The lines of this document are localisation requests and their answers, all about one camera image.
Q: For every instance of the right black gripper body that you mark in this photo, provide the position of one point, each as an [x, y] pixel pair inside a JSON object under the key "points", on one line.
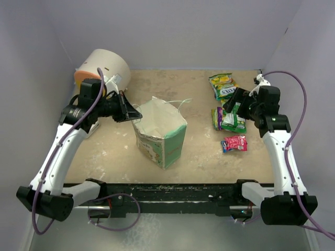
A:
{"points": [[239, 100]]}

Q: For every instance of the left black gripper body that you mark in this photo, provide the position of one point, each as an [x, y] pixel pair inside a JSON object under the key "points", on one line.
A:
{"points": [[123, 107]]}

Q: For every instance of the green Fox's candy bag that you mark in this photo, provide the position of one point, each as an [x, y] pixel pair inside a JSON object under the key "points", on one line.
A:
{"points": [[214, 115], [223, 85]]}

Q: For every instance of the green spring tea candy bag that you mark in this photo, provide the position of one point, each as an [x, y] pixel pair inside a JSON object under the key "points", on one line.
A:
{"points": [[230, 121]]}

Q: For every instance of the pink red candy bag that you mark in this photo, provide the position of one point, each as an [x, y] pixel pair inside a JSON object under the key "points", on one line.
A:
{"points": [[237, 142]]}

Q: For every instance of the green floral paper bag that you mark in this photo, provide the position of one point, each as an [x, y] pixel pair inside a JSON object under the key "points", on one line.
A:
{"points": [[160, 133]]}

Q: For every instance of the blue M&M's candy bag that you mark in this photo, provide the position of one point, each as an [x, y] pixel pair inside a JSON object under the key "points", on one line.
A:
{"points": [[224, 146]]}

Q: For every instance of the purple berry Fox's candy bag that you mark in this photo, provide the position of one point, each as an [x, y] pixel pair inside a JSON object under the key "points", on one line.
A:
{"points": [[220, 118]]}

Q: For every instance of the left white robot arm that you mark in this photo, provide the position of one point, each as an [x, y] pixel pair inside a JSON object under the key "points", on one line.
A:
{"points": [[46, 195]]}

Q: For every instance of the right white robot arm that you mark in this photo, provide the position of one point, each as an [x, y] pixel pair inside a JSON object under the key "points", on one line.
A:
{"points": [[289, 203]]}

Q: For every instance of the small white flat bar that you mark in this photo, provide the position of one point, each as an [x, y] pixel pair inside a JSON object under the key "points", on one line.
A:
{"points": [[93, 128]]}

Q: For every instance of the white cylinder orange rim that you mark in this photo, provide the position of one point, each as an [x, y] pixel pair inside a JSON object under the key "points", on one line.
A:
{"points": [[109, 62]]}

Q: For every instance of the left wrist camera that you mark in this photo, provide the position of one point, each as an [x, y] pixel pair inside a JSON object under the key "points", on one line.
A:
{"points": [[113, 83]]}

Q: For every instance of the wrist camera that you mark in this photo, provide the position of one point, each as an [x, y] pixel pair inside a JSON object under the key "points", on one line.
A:
{"points": [[260, 81], [113, 83]]}

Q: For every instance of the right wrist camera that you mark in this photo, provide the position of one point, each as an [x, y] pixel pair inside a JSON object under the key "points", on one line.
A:
{"points": [[260, 81]]}

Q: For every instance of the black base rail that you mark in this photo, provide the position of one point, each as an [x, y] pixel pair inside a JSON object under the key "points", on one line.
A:
{"points": [[217, 199]]}

